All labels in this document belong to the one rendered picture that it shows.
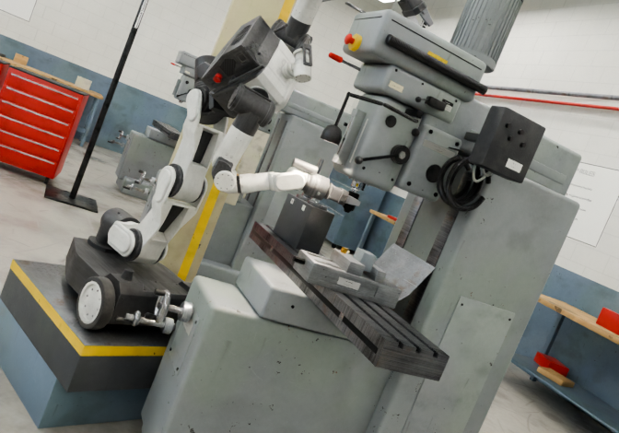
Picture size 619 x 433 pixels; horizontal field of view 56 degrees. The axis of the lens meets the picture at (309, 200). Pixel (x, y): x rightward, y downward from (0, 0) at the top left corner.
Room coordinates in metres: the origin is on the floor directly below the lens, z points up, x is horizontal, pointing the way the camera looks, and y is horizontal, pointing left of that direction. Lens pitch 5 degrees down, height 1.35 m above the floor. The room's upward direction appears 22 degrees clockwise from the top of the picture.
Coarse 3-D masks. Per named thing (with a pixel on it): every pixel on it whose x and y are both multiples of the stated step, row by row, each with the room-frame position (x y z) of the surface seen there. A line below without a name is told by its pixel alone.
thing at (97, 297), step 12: (96, 276) 2.16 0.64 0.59; (84, 288) 2.19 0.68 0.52; (96, 288) 2.16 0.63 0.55; (108, 288) 2.12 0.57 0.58; (84, 300) 2.19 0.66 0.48; (96, 300) 2.14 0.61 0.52; (108, 300) 2.10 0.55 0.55; (84, 312) 2.17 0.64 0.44; (96, 312) 2.12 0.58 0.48; (108, 312) 2.10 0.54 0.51; (84, 324) 2.13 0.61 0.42; (96, 324) 2.09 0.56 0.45
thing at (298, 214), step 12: (288, 204) 2.50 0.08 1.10; (300, 204) 2.43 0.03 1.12; (312, 204) 2.40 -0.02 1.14; (288, 216) 2.47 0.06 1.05; (300, 216) 2.40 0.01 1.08; (312, 216) 2.36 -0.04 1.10; (324, 216) 2.39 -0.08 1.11; (276, 228) 2.51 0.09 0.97; (288, 228) 2.44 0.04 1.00; (300, 228) 2.37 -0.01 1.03; (312, 228) 2.38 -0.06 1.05; (324, 228) 2.41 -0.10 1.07; (288, 240) 2.41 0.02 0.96; (300, 240) 2.36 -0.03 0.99; (312, 240) 2.39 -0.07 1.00; (312, 252) 2.40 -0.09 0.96
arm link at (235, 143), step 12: (228, 132) 2.08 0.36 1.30; (240, 132) 2.06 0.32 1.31; (228, 144) 2.07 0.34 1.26; (240, 144) 2.07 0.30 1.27; (216, 156) 2.09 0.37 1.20; (228, 156) 2.07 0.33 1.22; (240, 156) 2.10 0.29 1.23; (216, 168) 2.07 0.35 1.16; (228, 168) 2.07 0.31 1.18; (216, 180) 2.06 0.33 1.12; (228, 180) 2.07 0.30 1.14
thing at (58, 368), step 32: (32, 288) 2.35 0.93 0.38; (64, 288) 2.43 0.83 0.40; (0, 320) 2.47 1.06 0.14; (32, 320) 2.29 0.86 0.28; (64, 320) 2.14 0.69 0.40; (0, 352) 2.40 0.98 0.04; (32, 352) 2.23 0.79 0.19; (64, 352) 2.08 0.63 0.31; (96, 352) 2.05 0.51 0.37; (128, 352) 2.15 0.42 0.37; (160, 352) 2.26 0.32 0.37; (32, 384) 2.17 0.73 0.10; (64, 384) 2.03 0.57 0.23; (96, 384) 2.09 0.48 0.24; (128, 384) 2.19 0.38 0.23; (32, 416) 2.11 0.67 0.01; (64, 416) 2.14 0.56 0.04; (96, 416) 2.24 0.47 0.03; (128, 416) 2.36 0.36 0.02
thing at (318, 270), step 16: (304, 256) 1.92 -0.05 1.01; (320, 256) 1.98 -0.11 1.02; (304, 272) 1.88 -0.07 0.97; (320, 272) 1.85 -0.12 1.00; (336, 272) 1.87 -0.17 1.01; (368, 272) 1.98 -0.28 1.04; (384, 272) 1.94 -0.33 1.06; (336, 288) 1.88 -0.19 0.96; (352, 288) 1.91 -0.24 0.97; (368, 288) 1.93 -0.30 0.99; (384, 288) 1.95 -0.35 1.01; (384, 304) 1.96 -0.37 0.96
